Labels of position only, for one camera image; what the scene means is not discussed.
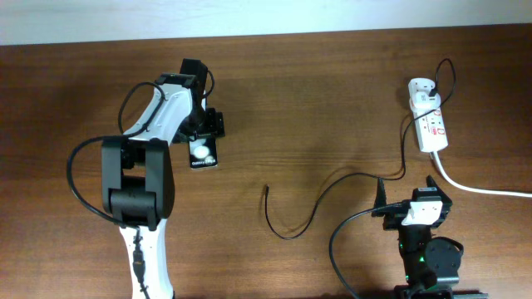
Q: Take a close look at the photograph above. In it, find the black Galaxy smartphone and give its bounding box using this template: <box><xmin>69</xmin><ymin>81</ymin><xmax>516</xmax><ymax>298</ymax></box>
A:
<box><xmin>189</xmin><ymin>138</ymin><xmax>218</xmax><ymax>169</ymax></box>

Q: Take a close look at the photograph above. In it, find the black charging cable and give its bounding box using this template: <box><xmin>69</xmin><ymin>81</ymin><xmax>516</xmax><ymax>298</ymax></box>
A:
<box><xmin>264</xmin><ymin>58</ymin><xmax>457</xmax><ymax>241</ymax></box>

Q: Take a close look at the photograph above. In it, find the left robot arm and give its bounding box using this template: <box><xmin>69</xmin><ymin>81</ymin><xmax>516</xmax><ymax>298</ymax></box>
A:
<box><xmin>101</xmin><ymin>72</ymin><xmax>224</xmax><ymax>298</ymax></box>

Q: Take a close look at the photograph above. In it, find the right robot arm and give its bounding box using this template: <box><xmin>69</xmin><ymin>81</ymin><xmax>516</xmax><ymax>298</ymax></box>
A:
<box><xmin>372</xmin><ymin>176</ymin><xmax>489</xmax><ymax>299</ymax></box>

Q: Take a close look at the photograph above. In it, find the white USB charger plug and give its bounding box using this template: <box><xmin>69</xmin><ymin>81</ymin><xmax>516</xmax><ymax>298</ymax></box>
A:
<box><xmin>410</xmin><ymin>91</ymin><xmax>441</xmax><ymax>113</ymax></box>

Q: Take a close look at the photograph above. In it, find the white power strip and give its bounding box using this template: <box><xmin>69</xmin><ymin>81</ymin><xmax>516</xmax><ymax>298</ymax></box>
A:
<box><xmin>408</xmin><ymin>78</ymin><xmax>448</xmax><ymax>153</ymax></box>

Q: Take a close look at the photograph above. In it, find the white power strip cord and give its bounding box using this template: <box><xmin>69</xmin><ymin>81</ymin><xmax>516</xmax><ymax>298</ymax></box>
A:
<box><xmin>431</xmin><ymin>150</ymin><xmax>532</xmax><ymax>199</ymax></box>

